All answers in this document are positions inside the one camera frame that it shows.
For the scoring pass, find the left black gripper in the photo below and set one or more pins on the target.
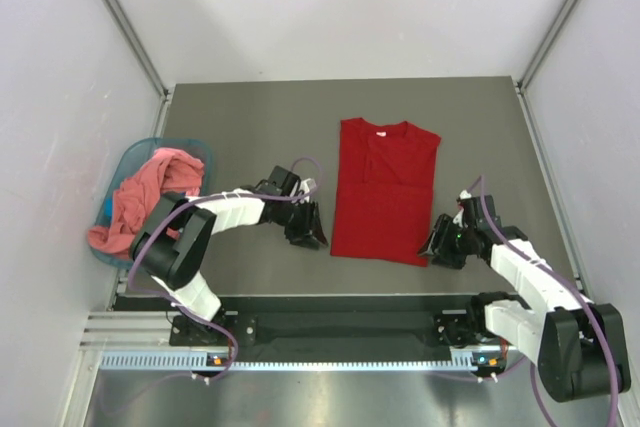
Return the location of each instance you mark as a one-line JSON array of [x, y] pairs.
[[309, 233]]

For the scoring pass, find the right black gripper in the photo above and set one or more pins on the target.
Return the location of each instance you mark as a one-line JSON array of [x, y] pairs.
[[438, 243]]

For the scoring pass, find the red t shirt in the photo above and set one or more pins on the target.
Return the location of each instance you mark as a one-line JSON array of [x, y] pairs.
[[385, 191]]

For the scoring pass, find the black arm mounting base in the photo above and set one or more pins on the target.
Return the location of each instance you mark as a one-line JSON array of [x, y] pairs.
[[338, 328]]

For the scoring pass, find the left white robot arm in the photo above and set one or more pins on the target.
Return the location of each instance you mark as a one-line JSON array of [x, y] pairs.
[[171, 244]]

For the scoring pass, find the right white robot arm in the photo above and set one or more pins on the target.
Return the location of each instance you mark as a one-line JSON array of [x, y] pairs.
[[577, 346]]

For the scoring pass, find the pink t shirt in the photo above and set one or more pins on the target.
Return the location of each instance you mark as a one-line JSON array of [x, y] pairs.
[[168, 170]]

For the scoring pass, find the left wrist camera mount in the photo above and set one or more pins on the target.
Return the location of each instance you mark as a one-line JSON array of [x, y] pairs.
[[306, 188]]

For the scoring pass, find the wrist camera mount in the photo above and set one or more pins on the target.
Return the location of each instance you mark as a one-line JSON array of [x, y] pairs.
[[458, 219], [306, 188]]

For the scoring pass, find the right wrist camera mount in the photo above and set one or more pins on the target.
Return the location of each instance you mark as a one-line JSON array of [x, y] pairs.
[[458, 219]]

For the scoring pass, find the slotted cable duct rail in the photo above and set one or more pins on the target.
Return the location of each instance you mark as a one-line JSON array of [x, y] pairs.
[[201, 361]]

